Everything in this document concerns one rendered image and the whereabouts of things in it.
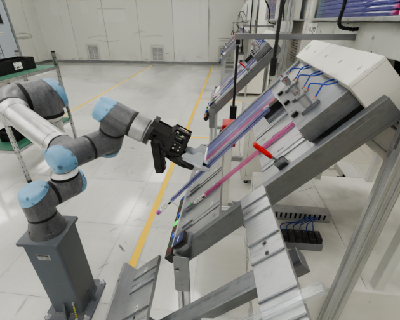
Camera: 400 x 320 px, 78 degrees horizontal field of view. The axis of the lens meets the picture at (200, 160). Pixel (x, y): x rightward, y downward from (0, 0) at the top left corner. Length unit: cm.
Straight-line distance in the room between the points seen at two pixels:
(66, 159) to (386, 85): 75
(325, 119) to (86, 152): 61
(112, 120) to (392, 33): 67
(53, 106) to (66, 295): 95
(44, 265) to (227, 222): 94
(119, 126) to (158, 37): 902
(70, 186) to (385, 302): 127
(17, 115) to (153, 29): 893
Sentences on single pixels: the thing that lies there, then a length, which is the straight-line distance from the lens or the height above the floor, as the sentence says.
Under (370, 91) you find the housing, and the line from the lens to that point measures 65.
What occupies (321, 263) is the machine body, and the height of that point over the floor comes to 62.
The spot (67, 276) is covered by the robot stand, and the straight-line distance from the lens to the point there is 144.
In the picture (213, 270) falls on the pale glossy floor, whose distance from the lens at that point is 172.
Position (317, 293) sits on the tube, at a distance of 40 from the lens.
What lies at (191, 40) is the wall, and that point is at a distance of 947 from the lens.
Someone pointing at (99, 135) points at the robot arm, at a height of 109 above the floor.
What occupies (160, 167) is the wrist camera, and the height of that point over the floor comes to 100.
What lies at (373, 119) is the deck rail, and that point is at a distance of 65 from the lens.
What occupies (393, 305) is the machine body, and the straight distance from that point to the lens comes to 115.
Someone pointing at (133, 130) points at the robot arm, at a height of 112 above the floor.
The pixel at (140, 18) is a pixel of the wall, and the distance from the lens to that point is 983.
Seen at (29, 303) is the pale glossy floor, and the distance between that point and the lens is 187.
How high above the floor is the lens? 138
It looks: 29 degrees down
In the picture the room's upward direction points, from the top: straight up
